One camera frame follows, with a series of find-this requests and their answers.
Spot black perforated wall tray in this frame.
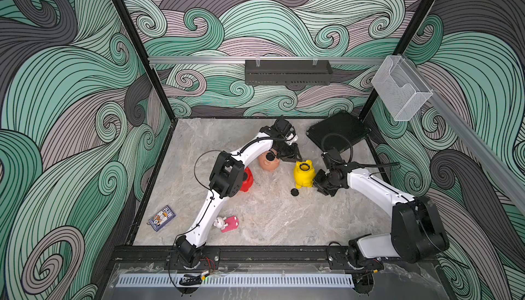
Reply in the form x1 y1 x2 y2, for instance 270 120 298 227
244 60 334 87

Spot aluminium right rail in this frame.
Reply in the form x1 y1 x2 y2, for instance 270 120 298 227
402 55 524 213

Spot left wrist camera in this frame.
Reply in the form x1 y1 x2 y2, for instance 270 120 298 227
285 133 298 145

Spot clear plastic wall bin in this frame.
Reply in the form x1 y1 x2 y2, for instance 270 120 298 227
372 55 433 122

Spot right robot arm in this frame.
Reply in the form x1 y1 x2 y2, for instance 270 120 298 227
313 149 450 268

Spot aluminium rail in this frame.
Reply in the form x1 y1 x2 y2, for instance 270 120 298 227
148 55 385 66
402 55 524 213

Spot aluminium back rail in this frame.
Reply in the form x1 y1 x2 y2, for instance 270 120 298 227
148 55 385 66

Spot white bunny on pink base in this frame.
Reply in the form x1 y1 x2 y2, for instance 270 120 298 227
213 215 239 233

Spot peach piggy bank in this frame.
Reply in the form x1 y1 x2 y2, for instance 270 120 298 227
258 149 280 172

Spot black square plate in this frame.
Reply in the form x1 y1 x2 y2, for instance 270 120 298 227
306 111 371 152

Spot white vented strip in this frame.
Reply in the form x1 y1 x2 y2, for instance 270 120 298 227
115 273 354 289

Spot yellow piggy bank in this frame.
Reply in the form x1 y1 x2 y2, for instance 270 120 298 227
293 160 316 189

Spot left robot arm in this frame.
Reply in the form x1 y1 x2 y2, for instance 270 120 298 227
174 117 302 268

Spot small blue card box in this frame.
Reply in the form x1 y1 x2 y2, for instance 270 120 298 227
148 205 176 232

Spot red piggy bank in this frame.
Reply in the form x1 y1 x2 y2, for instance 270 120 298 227
240 167 254 193

